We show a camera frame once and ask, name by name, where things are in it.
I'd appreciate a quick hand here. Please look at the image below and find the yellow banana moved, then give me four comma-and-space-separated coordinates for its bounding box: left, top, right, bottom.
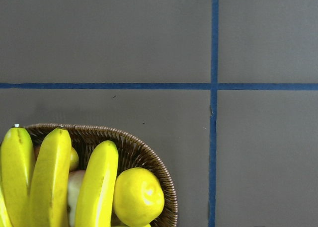
75, 141, 119, 227
29, 128, 72, 227

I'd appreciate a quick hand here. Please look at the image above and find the brown wicker basket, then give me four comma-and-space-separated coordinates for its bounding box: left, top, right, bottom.
24, 123, 178, 227

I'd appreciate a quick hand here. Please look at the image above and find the yellow banana in basket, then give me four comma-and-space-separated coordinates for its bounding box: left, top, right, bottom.
0, 127, 35, 227

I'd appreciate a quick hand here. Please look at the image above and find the yellow lemon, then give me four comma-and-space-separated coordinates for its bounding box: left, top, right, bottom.
113, 167, 164, 227

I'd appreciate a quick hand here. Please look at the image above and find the pink white peach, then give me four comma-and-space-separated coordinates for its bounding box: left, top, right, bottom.
68, 170, 85, 227

